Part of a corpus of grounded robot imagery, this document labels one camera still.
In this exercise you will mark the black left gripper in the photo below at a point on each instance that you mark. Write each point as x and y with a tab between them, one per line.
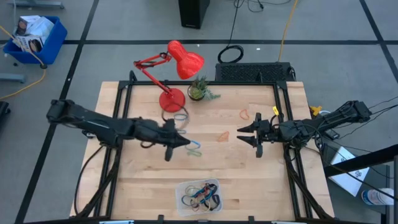
155	132

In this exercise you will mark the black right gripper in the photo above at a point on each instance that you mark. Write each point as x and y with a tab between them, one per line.
267	132

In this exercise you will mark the thin red rubber band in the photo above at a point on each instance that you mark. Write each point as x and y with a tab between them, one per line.
209	186

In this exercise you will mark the wide blue rubber band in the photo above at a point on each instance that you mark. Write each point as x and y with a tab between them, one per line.
200	194

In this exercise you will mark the long black rubber band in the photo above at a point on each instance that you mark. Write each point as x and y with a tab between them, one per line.
192	205

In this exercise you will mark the short black rubber band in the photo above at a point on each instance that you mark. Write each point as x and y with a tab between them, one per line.
216	199

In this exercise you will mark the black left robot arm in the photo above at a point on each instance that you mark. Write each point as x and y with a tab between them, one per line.
93	124

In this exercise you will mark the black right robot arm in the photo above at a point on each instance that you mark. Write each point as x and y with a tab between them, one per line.
326	119

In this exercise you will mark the green rubber band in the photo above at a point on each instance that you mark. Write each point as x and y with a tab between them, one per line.
199	154

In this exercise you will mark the pale orange rubber band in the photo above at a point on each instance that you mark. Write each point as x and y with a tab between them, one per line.
219	138

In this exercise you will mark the clear plastic bin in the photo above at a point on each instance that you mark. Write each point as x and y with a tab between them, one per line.
180	213

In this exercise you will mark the red desk lamp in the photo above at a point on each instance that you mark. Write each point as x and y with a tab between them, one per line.
172	101

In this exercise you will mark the potted succulent plant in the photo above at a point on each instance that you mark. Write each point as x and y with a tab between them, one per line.
196	92

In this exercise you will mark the yellow plastic clamp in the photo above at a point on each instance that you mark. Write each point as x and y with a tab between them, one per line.
315	109

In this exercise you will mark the black metal bar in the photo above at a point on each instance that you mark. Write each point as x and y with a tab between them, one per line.
357	161

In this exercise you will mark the black computer tower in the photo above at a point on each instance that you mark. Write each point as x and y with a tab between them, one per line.
192	12

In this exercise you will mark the white plastic bottle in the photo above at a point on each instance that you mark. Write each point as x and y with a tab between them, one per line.
376	196

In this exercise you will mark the blue plastic storage tub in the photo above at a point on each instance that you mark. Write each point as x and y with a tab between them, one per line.
54	46

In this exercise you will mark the grey table foot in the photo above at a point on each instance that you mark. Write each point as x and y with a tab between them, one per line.
12	77
37	4

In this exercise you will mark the white printed cardboard box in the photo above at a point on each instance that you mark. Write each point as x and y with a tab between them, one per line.
25	23
29	43

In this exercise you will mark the black caster base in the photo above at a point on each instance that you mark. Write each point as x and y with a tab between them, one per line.
3	110

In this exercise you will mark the black aluminium table frame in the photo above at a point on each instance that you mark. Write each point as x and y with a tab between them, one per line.
199	83

